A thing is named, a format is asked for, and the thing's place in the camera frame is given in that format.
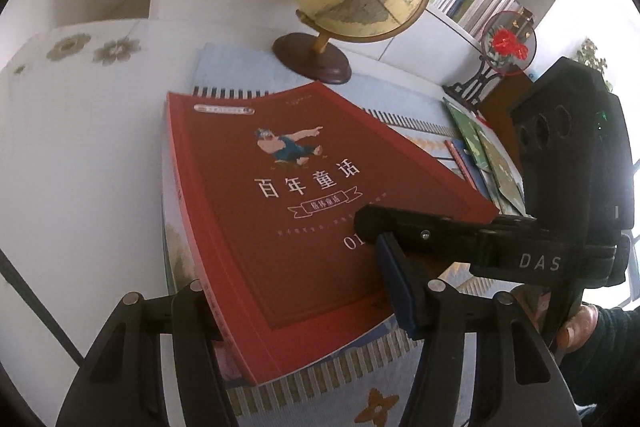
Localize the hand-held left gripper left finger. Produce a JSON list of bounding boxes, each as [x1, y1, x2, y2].
[[55, 279, 237, 427]]

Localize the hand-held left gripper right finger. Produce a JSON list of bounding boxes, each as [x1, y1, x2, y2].
[[376, 233, 585, 427]]

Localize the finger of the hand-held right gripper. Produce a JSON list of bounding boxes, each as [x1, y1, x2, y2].
[[355, 204, 501, 265]]

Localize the olive green book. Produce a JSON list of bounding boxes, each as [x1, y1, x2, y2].
[[475, 127, 528, 215]]

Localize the dark green book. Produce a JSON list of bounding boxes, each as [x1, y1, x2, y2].
[[444, 99, 493, 172]]

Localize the red book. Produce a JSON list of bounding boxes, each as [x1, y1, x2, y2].
[[165, 81, 501, 389]]

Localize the person's right forearm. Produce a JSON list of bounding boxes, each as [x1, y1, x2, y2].
[[560, 304, 640, 413]]

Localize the person's right hand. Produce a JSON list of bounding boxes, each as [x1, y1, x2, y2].
[[556, 293, 602, 352]]

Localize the blue book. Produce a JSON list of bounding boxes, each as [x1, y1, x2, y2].
[[450, 139, 501, 214]]

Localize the brown wooden cabinet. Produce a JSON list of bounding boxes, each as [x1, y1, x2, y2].
[[480, 72, 536, 142]]

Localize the potted green plant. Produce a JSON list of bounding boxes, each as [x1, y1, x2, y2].
[[575, 38, 613, 92]]

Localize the patterned woven mat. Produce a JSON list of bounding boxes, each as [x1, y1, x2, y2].
[[190, 42, 531, 427]]

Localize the round embroidered fan on stand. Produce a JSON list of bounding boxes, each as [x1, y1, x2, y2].
[[442, 11, 538, 108]]

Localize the black cable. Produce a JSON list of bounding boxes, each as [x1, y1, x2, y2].
[[0, 252, 86, 368]]

